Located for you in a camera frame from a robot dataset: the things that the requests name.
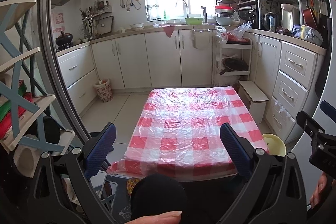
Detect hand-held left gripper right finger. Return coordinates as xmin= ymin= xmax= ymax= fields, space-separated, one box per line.
xmin=219 ymin=122 xmax=309 ymax=224

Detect black framed tray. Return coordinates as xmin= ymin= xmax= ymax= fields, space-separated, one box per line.
xmin=98 ymin=15 xmax=114 ymax=35

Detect black countertop cooker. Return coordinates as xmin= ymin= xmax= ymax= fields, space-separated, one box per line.
xmin=238 ymin=5 xmax=259 ymax=29

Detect black jar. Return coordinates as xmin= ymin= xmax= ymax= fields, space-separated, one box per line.
xmin=262 ymin=13 xmax=279 ymax=31

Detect white door base cabinets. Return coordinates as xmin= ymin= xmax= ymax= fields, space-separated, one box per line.
xmin=89 ymin=28 xmax=217 ymax=89

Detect person's leg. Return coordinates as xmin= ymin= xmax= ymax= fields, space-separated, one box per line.
xmin=130 ymin=174 xmax=189 ymax=224

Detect floral waste bin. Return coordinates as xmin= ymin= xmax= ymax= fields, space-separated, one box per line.
xmin=93 ymin=78 xmax=113 ymax=103

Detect white two-drawer cabinet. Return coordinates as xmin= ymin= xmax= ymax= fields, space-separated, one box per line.
xmin=56 ymin=46 xmax=99 ymax=117

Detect green red folded cloth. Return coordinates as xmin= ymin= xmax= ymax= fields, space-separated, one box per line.
xmin=0 ymin=80 xmax=33 ymax=140

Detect white cabinet door hanger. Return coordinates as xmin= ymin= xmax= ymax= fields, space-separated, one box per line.
xmin=191 ymin=28 xmax=213 ymax=50

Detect blue packaged goods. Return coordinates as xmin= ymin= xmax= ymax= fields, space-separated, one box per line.
xmin=291 ymin=25 xmax=324 ymax=43

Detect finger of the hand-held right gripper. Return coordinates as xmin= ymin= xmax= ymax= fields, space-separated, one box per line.
xmin=320 ymin=100 xmax=336 ymax=120
xmin=296 ymin=110 xmax=336 ymax=151

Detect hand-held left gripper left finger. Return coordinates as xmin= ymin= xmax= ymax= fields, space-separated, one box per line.
xmin=28 ymin=122 xmax=117 ymax=224

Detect white red plastic bag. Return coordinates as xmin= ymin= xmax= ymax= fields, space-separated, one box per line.
xmin=215 ymin=26 xmax=227 ymax=45

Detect person's right hand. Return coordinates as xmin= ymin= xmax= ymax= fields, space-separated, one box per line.
xmin=310 ymin=172 xmax=328 ymax=210

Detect black clay pot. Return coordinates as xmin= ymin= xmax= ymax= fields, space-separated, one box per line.
xmin=55 ymin=30 xmax=74 ymax=47

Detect black round object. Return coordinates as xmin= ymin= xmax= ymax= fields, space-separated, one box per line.
xmin=42 ymin=116 xmax=61 ymax=144

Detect gas stove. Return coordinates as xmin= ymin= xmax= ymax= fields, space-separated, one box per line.
xmin=56 ymin=42 xmax=88 ymax=51

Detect yellow plastic bucket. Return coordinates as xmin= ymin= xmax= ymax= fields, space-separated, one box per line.
xmin=261 ymin=133 xmax=286 ymax=157

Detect green basin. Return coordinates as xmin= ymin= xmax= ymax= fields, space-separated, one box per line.
xmin=185 ymin=17 xmax=205 ymax=25

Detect white blue shoe rack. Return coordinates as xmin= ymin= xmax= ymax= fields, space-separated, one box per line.
xmin=0 ymin=0 xmax=76 ymax=159

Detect black wok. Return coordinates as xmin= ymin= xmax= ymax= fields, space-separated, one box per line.
xmin=219 ymin=57 xmax=248 ymax=75

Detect chrome faucet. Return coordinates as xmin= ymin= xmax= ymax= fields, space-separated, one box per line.
xmin=175 ymin=0 xmax=189 ymax=18

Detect white three-drawer cabinet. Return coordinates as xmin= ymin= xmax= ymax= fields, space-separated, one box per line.
xmin=248 ymin=32 xmax=327 ymax=143

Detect grey sliding door frame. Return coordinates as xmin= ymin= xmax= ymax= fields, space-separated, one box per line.
xmin=39 ymin=0 xmax=91 ymax=146

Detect white electric kettle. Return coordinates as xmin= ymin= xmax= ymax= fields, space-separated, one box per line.
xmin=280 ymin=4 xmax=301 ymax=31

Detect red frying pan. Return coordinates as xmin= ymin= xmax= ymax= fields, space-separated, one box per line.
xmin=302 ymin=0 xmax=319 ymax=30

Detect wall utensil rack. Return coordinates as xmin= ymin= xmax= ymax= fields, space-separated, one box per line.
xmin=79 ymin=0 xmax=113 ymax=38

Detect black blender jug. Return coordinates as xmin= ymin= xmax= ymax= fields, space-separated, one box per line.
xmin=315 ymin=0 xmax=330 ymax=17

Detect red checkered plastic tablecloth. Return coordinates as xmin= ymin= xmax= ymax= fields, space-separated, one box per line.
xmin=107 ymin=86 xmax=268 ymax=180

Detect large white bowl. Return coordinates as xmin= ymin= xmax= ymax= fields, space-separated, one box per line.
xmin=215 ymin=17 xmax=233 ymax=26

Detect white step stool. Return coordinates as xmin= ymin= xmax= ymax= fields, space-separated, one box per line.
xmin=238 ymin=80 xmax=269 ymax=124

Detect dark floor mat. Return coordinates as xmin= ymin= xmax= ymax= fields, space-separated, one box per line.
xmin=109 ymin=179 xmax=134 ymax=224

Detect small clear plastic bag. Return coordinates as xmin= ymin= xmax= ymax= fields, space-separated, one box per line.
xmin=274 ymin=98 xmax=293 ymax=119

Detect stack of red dishes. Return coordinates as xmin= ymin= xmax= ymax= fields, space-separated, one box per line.
xmin=214 ymin=5 xmax=234 ymax=17

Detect person's left hand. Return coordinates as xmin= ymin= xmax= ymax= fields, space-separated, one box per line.
xmin=129 ymin=210 xmax=183 ymax=224

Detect white tiered cart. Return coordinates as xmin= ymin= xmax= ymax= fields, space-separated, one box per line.
xmin=214 ymin=36 xmax=253 ymax=85

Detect pink wall stickers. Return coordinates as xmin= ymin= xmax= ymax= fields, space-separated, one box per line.
xmin=51 ymin=13 xmax=66 ymax=34

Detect floral patterned slipper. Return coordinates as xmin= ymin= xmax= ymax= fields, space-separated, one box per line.
xmin=126 ymin=177 xmax=142 ymax=197

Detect pink cloth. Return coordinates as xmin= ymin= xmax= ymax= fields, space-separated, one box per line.
xmin=161 ymin=25 xmax=177 ymax=38

